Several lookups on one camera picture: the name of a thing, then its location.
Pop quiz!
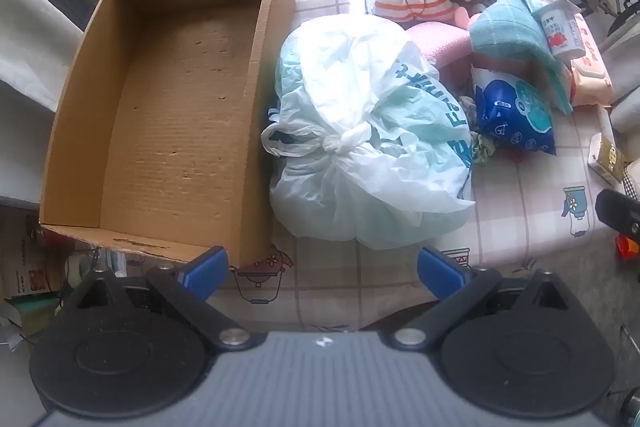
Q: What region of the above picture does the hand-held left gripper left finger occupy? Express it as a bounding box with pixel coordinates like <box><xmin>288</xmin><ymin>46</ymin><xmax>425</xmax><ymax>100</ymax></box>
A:
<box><xmin>60</xmin><ymin>246</ymin><xmax>253</xmax><ymax>353</ymax></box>

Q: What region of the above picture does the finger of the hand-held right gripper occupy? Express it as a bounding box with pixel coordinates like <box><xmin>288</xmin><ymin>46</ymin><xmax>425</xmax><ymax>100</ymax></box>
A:
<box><xmin>595</xmin><ymin>188</ymin><xmax>640</xmax><ymax>239</ymax></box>

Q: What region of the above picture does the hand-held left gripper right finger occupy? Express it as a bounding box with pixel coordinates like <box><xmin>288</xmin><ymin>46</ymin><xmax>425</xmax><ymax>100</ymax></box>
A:
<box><xmin>392</xmin><ymin>246</ymin><xmax>568</xmax><ymax>352</ymax></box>

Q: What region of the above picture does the small gold box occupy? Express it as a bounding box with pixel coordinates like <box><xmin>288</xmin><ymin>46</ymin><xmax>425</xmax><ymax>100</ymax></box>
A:
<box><xmin>587</xmin><ymin>133</ymin><xmax>632</xmax><ymax>186</ymax></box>

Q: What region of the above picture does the brown cardboard box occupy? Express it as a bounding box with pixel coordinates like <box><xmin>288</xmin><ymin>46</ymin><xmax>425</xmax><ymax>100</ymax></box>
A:
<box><xmin>39</xmin><ymin>0</ymin><xmax>296</xmax><ymax>269</ymax></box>

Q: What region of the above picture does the teal checked towel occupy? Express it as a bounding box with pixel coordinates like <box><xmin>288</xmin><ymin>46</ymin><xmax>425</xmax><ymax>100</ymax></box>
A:
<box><xmin>469</xmin><ymin>0</ymin><xmax>573</xmax><ymax>115</ymax></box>

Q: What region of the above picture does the pink textured cleaning cloth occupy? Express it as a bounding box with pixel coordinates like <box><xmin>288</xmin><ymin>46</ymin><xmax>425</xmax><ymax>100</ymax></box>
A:
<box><xmin>407</xmin><ymin>21</ymin><xmax>473</xmax><ymax>78</ymax></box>

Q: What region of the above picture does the pink plush toy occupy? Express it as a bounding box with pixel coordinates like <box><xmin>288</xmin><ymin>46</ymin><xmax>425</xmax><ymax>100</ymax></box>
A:
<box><xmin>452</xmin><ymin>7</ymin><xmax>485</xmax><ymax>30</ymax></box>

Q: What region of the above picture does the checked fabric cushion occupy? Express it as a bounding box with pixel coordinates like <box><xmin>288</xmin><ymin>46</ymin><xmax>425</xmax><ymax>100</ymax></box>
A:
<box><xmin>622</xmin><ymin>167</ymin><xmax>640</xmax><ymax>202</ymax></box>

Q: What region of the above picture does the small red object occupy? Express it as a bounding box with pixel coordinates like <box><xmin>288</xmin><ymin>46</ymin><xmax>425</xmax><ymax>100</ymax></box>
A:
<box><xmin>616</xmin><ymin>234</ymin><xmax>640</xmax><ymax>263</ymax></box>

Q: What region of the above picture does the checked printed tablecloth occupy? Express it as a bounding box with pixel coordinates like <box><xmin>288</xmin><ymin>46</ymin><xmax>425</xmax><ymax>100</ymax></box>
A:
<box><xmin>220</xmin><ymin>0</ymin><xmax>631</xmax><ymax>333</ymax></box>

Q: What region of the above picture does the green patterned cloth scrap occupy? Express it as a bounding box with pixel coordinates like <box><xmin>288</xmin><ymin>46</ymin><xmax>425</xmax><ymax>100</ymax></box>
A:
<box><xmin>460</xmin><ymin>97</ymin><xmax>496</xmax><ymax>165</ymax></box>

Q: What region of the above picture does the peach wet wipes pack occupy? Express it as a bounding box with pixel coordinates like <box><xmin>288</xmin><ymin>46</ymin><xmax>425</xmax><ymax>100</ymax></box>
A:
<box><xmin>570</xmin><ymin>12</ymin><xmax>615</xmax><ymax>108</ymax></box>

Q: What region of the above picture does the printed brown carton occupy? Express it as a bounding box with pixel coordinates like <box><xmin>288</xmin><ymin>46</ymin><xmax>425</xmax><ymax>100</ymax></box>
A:
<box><xmin>0</xmin><ymin>212</ymin><xmax>68</xmax><ymax>298</ymax></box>

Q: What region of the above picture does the white knotted plastic bag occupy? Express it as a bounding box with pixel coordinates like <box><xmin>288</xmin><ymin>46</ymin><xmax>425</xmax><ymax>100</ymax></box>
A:
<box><xmin>261</xmin><ymin>14</ymin><xmax>476</xmax><ymax>250</ymax></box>

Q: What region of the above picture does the white strawberry milk cup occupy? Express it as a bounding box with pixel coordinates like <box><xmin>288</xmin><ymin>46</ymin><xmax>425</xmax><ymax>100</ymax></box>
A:
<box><xmin>532</xmin><ymin>0</ymin><xmax>586</xmax><ymax>58</ymax></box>

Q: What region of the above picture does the orange striped cloth bundle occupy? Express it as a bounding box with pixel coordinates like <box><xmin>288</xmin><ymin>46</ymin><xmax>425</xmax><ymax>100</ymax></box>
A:
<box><xmin>374</xmin><ymin>0</ymin><xmax>458</xmax><ymax>24</ymax></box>

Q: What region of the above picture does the white curtain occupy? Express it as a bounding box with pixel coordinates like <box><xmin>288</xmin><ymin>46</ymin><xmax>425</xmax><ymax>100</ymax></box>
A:
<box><xmin>0</xmin><ymin>0</ymin><xmax>83</xmax><ymax>112</ymax></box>

